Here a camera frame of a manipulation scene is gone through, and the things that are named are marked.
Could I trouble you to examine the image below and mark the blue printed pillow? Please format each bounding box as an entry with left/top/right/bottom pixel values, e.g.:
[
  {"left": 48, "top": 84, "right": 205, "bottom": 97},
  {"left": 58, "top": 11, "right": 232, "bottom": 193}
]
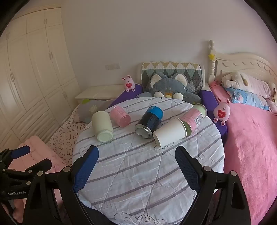
[{"left": 225, "top": 87, "right": 271, "bottom": 111}]

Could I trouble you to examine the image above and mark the white paper cup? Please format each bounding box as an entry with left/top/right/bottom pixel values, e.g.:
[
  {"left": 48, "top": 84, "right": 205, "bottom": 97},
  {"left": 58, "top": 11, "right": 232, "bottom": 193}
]
[{"left": 153, "top": 117, "right": 187, "bottom": 150}]

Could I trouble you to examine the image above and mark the pink label jar green lid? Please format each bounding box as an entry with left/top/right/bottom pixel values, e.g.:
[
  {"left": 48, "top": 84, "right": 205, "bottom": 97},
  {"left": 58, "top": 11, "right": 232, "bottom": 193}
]
[{"left": 180, "top": 103, "right": 208, "bottom": 136}]

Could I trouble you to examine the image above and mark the blue and black tin can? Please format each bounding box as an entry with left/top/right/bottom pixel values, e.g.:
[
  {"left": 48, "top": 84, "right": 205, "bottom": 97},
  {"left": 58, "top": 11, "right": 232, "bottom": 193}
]
[{"left": 135, "top": 106, "right": 163, "bottom": 138}]

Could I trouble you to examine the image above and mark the pink fleece blanket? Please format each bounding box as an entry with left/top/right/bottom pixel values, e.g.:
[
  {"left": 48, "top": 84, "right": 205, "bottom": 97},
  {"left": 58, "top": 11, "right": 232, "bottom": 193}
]
[{"left": 210, "top": 81, "right": 277, "bottom": 225}]

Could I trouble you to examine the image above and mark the striped white quilt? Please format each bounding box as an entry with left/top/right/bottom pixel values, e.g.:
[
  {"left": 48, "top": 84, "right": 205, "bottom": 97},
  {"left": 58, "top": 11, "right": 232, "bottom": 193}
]
[{"left": 72, "top": 97, "right": 224, "bottom": 225}]

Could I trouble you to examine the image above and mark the heart print bed sheet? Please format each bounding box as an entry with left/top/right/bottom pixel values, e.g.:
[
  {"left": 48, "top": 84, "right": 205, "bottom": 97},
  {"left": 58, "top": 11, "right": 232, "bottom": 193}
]
[{"left": 46, "top": 106, "right": 89, "bottom": 167}]

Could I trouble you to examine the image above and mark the cream plastic cup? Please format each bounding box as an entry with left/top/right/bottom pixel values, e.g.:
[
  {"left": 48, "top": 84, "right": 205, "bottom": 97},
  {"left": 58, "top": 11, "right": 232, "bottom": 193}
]
[{"left": 91, "top": 111, "right": 113, "bottom": 143}]

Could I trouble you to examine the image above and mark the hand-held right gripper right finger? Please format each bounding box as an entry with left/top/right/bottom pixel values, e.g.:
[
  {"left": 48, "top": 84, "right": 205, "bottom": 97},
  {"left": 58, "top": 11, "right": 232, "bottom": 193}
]
[{"left": 175, "top": 146, "right": 251, "bottom": 225}]

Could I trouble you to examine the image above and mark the pink bunny plush toy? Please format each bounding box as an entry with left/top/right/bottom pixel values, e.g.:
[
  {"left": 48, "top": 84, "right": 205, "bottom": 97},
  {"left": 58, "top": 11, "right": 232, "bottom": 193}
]
[
  {"left": 121, "top": 75, "right": 136, "bottom": 93},
  {"left": 213, "top": 97, "right": 231, "bottom": 125}
]

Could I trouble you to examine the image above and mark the purple cushion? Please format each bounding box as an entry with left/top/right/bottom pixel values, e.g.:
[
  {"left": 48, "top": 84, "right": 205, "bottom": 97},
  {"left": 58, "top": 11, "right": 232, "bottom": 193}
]
[
  {"left": 108, "top": 84, "right": 143, "bottom": 109},
  {"left": 198, "top": 90, "right": 227, "bottom": 134}
]

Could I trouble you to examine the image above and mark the white nightstand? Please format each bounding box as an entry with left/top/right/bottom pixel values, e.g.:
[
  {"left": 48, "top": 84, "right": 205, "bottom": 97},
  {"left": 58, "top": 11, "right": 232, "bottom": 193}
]
[{"left": 75, "top": 84, "right": 128, "bottom": 104}]

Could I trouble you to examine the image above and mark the grey cat plush toy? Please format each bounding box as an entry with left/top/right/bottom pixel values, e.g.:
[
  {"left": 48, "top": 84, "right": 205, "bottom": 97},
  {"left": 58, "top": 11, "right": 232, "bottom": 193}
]
[{"left": 136, "top": 72, "right": 202, "bottom": 104}]

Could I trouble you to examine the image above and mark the pink folded blanket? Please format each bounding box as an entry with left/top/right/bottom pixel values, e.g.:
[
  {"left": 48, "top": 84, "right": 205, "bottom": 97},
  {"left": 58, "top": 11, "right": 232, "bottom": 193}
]
[{"left": 9, "top": 135, "right": 67, "bottom": 176}]

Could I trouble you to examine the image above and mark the white plush dog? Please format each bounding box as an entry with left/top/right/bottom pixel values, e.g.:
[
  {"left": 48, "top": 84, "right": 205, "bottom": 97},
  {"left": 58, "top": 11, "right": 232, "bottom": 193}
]
[{"left": 221, "top": 71, "right": 249, "bottom": 89}]

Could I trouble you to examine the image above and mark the cream wardrobe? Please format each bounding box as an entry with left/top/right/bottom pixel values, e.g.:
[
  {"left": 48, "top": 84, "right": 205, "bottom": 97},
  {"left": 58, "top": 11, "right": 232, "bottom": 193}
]
[{"left": 0, "top": 7, "right": 81, "bottom": 152}]

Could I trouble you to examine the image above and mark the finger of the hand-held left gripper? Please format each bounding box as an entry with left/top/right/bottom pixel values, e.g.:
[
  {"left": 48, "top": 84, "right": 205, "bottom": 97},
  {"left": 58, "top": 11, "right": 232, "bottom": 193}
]
[
  {"left": 7, "top": 159, "right": 52, "bottom": 176},
  {"left": 0, "top": 145, "right": 31, "bottom": 169}
]

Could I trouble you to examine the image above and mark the pink plastic cup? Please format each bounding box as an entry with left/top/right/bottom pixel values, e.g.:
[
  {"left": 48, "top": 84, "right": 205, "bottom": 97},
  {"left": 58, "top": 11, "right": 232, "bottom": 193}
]
[{"left": 110, "top": 106, "right": 131, "bottom": 128}]

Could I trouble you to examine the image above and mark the pink pillow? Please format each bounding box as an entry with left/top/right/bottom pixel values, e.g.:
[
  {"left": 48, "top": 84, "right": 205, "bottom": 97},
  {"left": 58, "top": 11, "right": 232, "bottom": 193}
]
[{"left": 244, "top": 75, "right": 273, "bottom": 98}]

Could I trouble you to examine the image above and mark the grey sun print pillow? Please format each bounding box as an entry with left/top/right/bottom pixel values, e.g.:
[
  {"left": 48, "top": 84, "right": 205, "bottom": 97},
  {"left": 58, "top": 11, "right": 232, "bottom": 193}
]
[{"left": 77, "top": 98, "right": 114, "bottom": 123}]

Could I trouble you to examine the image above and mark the white bed headboard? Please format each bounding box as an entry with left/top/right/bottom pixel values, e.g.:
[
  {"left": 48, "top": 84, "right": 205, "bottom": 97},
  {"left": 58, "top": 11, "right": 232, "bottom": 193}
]
[{"left": 208, "top": 40, "right": 277, "bottom": 87}]

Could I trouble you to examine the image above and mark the diamond pattern quilted cover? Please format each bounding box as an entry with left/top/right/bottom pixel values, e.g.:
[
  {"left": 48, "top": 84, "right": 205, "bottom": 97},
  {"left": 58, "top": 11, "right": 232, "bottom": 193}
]
[{"left": 141, "top": 62, "right": 205, "bottom": 94}]

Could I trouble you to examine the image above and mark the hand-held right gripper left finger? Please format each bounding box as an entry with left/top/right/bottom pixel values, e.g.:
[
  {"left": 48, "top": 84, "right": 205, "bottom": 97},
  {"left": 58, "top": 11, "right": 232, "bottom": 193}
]
[{"left": 23, "top": 145, "right": 104, "bottom": 225}]

